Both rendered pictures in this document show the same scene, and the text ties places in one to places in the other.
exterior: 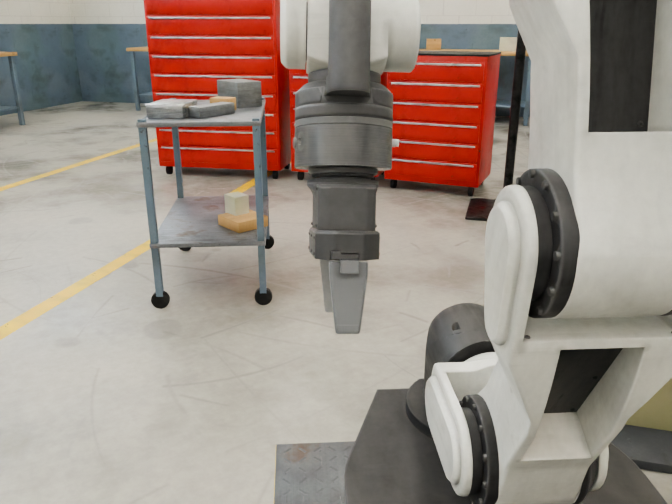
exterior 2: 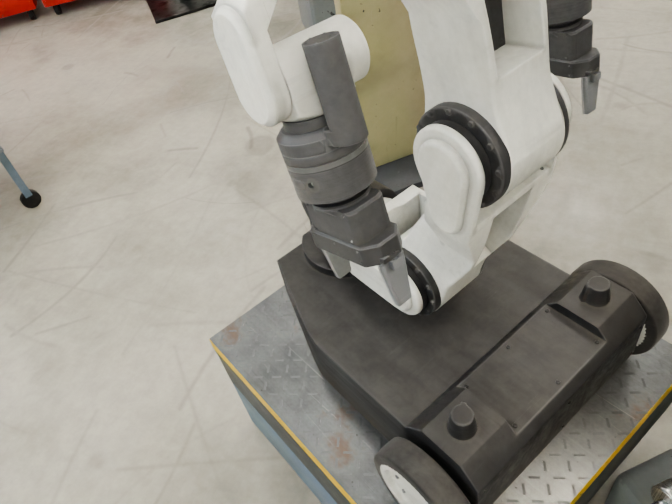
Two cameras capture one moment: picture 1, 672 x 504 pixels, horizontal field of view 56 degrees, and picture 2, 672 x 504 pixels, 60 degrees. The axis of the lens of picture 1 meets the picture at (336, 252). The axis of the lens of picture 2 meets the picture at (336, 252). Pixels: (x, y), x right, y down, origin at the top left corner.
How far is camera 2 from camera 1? 38 cm
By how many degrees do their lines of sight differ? 34
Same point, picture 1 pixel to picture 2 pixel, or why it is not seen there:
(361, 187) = (375, 199)
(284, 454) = (222, 342)
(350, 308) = (403, 286)
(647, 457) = (416, 179)
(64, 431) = not seen: outside the picture
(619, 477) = not seen: hidden behind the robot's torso
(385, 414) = (300, 277)
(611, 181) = (515, 106)
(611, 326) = not seen: hidden behind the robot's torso
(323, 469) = (260, 335)
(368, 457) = (317, 318)
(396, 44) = (355, 71)
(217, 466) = (125, 370)
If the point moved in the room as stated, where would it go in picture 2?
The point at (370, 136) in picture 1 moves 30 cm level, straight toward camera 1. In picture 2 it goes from (367, 158) to (631, 355)
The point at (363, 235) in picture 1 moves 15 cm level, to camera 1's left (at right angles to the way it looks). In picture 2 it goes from (396, 235) to (276, 314)
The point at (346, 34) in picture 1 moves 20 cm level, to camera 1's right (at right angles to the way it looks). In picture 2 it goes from (345, 98) to (505, 12)
